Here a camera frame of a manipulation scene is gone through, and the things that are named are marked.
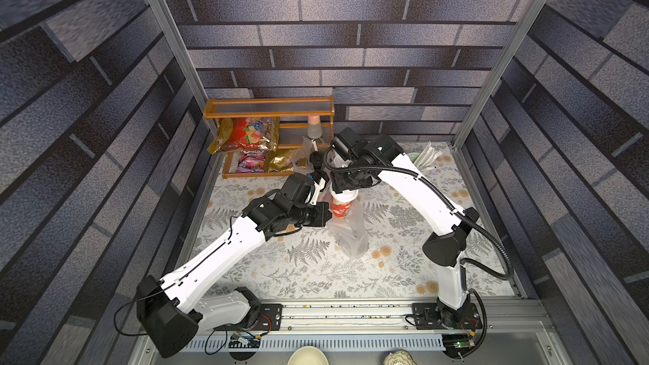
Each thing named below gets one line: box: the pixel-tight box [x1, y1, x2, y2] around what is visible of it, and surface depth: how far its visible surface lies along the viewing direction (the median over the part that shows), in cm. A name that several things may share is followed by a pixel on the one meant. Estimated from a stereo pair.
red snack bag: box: [207, 116, 281, 154], surface depth 98 cm
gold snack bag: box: [265, 149, 296, 174], surface depth 109 cm
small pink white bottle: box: [307, 114, 322, 140], surface depth 98 cm
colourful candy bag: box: [236, 149, 267, 174], surface depth 111 cm
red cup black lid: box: [309, 151, 326, 171], surface depth 92 cm
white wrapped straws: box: [413, 140, 443, 170], surface depth 94 cm
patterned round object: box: [382, 348, 418, 365], surface depth 68 cm
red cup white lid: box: [329, 181, 360, 219], surface depth 77 cm
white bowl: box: [286, 346, 330, 365], surface depth 66 cm
